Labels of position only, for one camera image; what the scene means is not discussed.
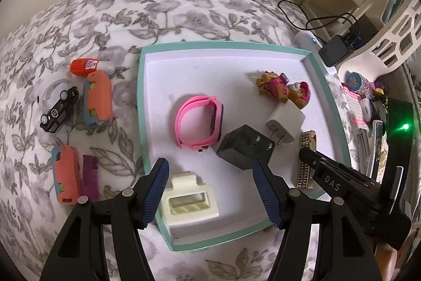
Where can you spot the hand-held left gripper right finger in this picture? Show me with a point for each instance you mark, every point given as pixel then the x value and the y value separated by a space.
pixel 269 195

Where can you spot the gold patterned lighter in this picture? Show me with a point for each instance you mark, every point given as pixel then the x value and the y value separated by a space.
pixel 307 142

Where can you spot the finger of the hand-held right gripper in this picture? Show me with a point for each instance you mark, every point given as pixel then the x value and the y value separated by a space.
pixel 309 157

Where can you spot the pink puppy figurine toy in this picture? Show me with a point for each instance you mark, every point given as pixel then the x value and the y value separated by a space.
pixel 279 86

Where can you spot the white laundry basket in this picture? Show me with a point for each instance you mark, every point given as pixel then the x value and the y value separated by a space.
pixel 394 37

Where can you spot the orange glue bottle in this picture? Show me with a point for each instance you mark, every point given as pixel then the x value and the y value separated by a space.
pixel 85 66

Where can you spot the pink kids watch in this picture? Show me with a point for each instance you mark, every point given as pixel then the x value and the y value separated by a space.
pixel 194 144

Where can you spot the white wall charger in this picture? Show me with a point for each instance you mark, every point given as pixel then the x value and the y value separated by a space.
pixel 287 119

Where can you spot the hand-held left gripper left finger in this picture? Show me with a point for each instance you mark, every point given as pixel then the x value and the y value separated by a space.
pixel 154 192

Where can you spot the white power strip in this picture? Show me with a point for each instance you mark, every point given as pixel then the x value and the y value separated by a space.
pixel 306 39

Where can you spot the teal white tray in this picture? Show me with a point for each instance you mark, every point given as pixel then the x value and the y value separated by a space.
pixel 197 70

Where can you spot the black power adapter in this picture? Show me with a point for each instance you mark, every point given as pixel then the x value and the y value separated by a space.
pixel 335 50

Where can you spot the cream hair claw clip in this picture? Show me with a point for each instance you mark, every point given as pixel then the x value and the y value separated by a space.
pixel 210 202

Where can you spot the black wall charger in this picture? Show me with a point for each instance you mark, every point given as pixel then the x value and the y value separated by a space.
pixel 240 146

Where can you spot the black toy car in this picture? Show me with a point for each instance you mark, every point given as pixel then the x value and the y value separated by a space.
pixel 59 109

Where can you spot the purple lighter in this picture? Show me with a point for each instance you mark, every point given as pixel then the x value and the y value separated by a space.
pixel 89 179

